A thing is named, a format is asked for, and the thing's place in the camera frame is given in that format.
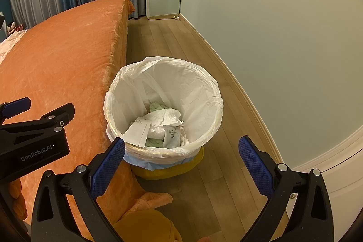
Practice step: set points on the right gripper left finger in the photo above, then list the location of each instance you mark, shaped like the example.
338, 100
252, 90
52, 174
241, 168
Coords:
52, 218

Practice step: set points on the pink floral pillow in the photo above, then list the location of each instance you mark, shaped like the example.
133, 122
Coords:
15, 34

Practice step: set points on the small white printed packet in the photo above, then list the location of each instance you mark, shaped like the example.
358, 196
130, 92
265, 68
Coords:
173, 138

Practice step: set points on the white tissue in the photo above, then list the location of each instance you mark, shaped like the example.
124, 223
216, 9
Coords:
171, 118

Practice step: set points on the white trash bag liner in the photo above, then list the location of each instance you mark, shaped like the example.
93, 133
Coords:
177, 84

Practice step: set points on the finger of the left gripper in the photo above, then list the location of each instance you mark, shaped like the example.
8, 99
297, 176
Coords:
11, 109
59, 117

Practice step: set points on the white paper sachet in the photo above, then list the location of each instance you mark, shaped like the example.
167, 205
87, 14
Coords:
137, 133

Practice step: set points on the orange velvet bed cover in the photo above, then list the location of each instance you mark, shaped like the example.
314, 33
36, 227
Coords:
73, 57

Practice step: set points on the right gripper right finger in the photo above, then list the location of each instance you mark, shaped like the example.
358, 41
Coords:
311, 218

